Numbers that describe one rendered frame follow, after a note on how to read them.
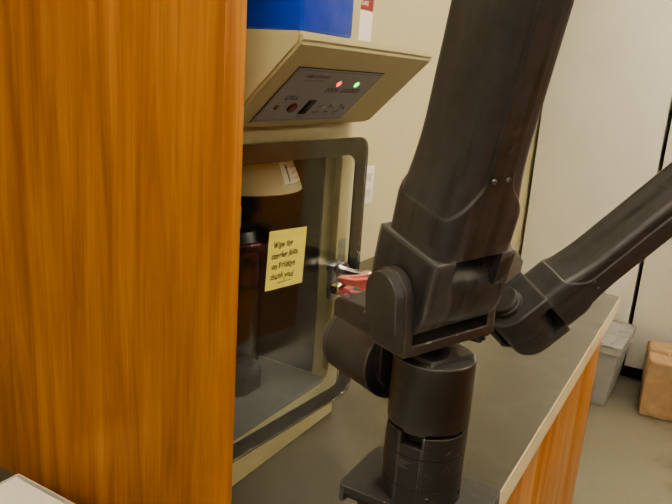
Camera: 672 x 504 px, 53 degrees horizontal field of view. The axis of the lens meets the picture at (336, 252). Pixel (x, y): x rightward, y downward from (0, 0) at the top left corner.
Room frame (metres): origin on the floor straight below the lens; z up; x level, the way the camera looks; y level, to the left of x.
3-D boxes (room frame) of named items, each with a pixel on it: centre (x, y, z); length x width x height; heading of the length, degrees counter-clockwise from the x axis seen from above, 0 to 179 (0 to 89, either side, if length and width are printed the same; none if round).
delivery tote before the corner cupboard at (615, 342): (3.24, -1.21, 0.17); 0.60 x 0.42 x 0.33; 58
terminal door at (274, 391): (0.84, 0.05, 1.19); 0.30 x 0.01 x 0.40; 146
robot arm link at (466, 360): (0.43, -0.07, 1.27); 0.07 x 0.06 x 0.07; 34
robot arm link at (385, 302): (0.46, -0.04, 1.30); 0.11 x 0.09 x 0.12; 34
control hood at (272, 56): (0.82, 0.02, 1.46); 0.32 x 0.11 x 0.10; 150
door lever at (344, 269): (0.89, -0.01, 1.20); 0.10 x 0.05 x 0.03; 146
